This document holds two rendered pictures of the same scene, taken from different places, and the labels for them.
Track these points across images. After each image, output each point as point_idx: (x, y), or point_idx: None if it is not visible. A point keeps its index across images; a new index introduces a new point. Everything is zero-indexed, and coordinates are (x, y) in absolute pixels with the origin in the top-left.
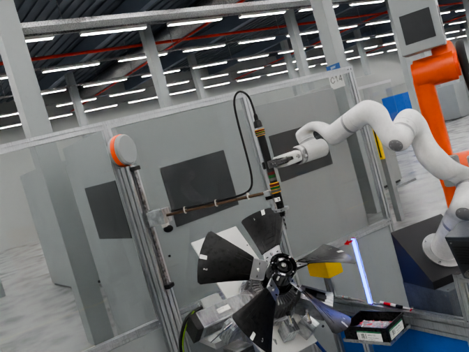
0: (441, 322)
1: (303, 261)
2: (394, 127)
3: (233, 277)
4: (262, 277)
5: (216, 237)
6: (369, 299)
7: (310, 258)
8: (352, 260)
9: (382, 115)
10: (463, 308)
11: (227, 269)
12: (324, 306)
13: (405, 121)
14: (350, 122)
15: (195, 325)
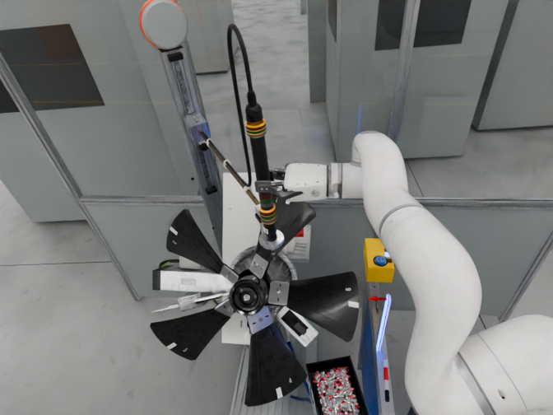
0: None
1: (288, 296)
2: (432, 392)
3: (202, 264)
4: (233, 282)
5: (189, 220)
6: (377, 347)
7: (301, 295)
8: (350, 333)
9: (437, 330)
10: None
11: (196, 255)
12: (270, 361)
13: (492, 391)
14: (387, 249)
15: (152, 283)
